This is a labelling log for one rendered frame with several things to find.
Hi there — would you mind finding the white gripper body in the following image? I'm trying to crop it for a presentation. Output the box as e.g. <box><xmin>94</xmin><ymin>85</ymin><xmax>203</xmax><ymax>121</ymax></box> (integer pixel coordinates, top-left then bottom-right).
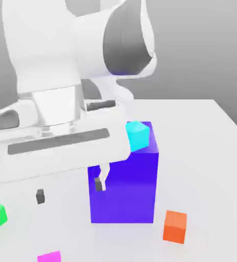
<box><xmin>0</xmin><ymin>106</ymin><xmax>132</xmax><ymax>183</ymax></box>

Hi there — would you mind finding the small cyan cube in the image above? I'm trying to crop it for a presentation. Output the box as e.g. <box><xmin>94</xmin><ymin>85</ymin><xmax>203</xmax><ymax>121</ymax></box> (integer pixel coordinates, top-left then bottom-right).
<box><xmin>125</xmin><ymin>120</ymin><xmax>151</xmax><ymax>152</ymax></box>

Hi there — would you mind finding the small magenta cube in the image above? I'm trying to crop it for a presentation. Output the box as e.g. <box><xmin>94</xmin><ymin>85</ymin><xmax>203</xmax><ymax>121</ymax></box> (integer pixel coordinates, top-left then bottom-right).
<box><xmin>37</xmin><ymin>250</ymin><xmax>62</xmax><ymax>262</ymax></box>

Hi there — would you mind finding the small orange cube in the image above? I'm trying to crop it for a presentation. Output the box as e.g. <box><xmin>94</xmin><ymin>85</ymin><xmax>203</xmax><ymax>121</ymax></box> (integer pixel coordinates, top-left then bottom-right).
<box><xmin>162</xmin><ymin>210</ymin><xmax>188</xmax><ymax>245</ymax></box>

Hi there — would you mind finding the large blue box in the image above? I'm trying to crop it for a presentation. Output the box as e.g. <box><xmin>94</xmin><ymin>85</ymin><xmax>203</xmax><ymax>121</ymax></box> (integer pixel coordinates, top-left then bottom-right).
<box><xmin>87</xmin><ymin>121</ymin><xmax>159</xmax><ymax>224</ymax></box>

